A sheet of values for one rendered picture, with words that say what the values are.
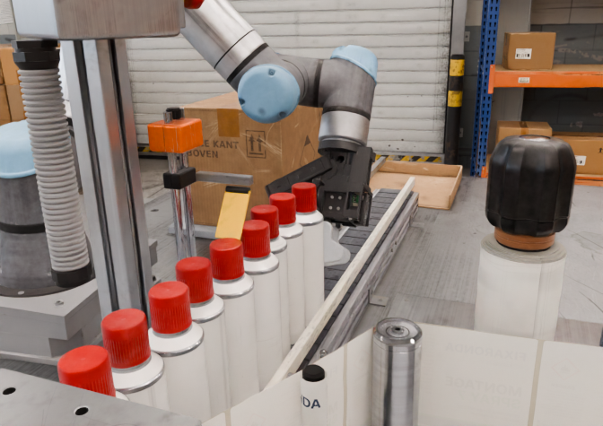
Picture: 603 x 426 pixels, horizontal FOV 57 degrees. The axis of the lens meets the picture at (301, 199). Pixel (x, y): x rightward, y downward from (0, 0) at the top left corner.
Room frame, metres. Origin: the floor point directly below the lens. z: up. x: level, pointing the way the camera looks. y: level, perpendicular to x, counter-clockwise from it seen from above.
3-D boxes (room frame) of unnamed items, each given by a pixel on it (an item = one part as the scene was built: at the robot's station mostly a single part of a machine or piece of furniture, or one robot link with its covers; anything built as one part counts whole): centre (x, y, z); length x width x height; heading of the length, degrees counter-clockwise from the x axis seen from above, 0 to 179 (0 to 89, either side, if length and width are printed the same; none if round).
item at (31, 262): (0.82, 0.41, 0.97); 0.15 x 0.15 x 0.10
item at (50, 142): (0.46, 0.21, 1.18); 0.04 x 0.04 x 0.21
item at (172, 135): (0.58, 0.11, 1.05); 0.10 x 0.04 x 0.33; 69
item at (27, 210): (0.83, 0.41, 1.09); 0.13 x 0.12 x 0.14; 172
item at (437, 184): (1.50, -0.30, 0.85); 0.30 x 0.26 x 0.04; 159
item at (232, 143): (1.31, 0.10, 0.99); 0.30 x 0.24 x 0.27; 160
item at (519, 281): (0.54, -0.23, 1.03); 0.09 x 0.09 x 0.30
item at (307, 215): (0.71, 0.00, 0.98); 0.05 x 0.05 x 0.20
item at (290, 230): (0.67, 0.02, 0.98); 0.05 x 0.05 x 0.20
